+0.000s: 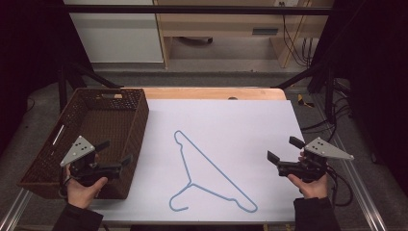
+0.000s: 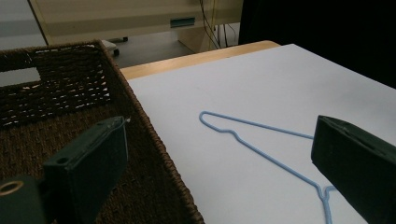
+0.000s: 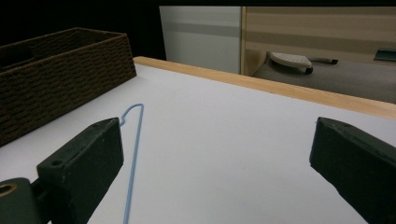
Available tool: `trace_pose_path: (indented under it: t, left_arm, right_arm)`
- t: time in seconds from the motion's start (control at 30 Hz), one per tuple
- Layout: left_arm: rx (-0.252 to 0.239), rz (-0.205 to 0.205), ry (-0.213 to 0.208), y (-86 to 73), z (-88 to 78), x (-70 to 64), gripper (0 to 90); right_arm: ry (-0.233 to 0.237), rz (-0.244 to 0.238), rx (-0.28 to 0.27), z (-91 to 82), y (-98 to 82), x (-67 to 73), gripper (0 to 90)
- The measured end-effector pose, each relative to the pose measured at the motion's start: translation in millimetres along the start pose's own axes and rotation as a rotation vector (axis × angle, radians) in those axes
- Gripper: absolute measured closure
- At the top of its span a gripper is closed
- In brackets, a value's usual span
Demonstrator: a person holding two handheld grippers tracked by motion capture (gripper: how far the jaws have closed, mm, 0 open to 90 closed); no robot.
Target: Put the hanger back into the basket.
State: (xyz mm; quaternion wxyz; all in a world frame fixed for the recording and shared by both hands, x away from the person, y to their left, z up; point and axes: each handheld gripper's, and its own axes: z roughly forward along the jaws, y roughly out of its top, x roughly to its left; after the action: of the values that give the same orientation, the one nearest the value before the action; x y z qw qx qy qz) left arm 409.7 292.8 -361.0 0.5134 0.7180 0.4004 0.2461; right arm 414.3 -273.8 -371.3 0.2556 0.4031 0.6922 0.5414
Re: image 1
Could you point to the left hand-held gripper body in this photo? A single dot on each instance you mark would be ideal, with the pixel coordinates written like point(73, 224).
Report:
point(78, 150)

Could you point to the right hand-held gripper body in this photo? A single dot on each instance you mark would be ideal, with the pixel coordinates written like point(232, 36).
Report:
point(325, 150)

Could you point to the brown woven basket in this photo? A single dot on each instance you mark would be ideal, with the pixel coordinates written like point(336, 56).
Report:
point(96, 125)

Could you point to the person's right hand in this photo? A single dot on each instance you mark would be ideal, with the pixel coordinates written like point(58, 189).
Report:
point(312, 190)

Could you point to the person's left hand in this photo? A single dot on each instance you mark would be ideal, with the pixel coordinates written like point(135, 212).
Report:
point(81, 194)

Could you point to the yellow and black tool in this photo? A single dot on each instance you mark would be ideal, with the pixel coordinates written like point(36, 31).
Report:
point(302, 100)

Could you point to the white table sheet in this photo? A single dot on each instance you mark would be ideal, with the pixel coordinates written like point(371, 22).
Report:
point(243, 128)

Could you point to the black metal stand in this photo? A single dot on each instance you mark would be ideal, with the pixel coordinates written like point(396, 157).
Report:
point(320, 73)
point(80, 75)

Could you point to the white cabinet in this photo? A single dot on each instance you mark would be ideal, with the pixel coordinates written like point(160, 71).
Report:
point(118, 35)

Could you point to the light wooden desk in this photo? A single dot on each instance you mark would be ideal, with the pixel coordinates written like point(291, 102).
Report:
point(224, 24)

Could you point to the aluminium rail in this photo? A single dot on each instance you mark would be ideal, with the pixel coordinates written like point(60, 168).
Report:
point(14, 211)
point(359, 192)

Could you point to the black horizontal frame bar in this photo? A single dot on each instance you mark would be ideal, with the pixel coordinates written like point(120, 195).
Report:
point(192, 9)

